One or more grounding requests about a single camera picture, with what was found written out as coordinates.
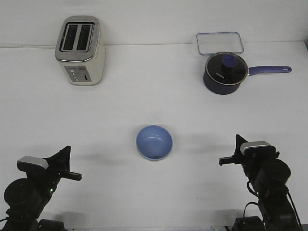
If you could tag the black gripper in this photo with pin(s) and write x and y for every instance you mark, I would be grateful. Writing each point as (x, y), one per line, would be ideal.
(46, 180)
(251, 160)

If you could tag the blue bowl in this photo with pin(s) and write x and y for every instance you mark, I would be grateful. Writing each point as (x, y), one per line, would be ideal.
(154, 142)

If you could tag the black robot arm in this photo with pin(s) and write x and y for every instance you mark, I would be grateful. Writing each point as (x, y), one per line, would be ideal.
(267, 177)
(27, 197)

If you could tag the dark blue saucepan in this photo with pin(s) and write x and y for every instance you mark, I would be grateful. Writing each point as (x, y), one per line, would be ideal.
(224, 90)

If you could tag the glass pot lid blue knob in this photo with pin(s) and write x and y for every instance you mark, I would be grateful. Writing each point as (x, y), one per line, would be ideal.
(226, 68)

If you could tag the clear plastic container lid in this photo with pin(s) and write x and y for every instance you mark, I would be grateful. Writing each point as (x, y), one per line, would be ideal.
(210, 43)

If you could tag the silver two-slot toaster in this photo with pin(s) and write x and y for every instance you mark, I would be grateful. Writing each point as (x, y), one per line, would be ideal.
(80, 50)

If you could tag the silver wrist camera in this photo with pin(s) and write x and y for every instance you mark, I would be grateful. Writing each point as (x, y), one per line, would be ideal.
(29, 163)
(248, 147)

